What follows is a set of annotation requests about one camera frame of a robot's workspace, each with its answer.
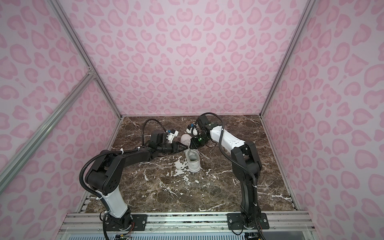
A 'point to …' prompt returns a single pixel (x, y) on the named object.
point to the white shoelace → (202, 155)
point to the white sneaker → (193, 155)
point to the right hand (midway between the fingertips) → (193, 145)
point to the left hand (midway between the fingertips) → (187, 146)
